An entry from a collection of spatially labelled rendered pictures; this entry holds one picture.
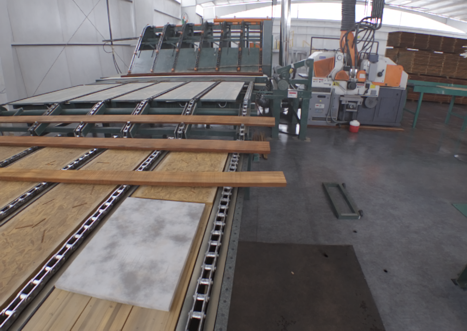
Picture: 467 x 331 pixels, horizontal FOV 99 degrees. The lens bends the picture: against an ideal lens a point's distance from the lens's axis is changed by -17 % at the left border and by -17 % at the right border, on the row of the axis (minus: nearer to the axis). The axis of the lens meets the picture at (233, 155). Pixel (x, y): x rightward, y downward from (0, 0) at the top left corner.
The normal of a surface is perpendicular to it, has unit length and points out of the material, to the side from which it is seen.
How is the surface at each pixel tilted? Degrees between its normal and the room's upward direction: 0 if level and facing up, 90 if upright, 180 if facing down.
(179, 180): 0
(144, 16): 90
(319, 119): 90
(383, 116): 90
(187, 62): 46
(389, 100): 90
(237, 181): 0
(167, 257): 0
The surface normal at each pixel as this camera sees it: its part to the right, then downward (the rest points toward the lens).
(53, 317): 0.00, -0.91
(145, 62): -0.07, -0.34
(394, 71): -0.11, 0.40
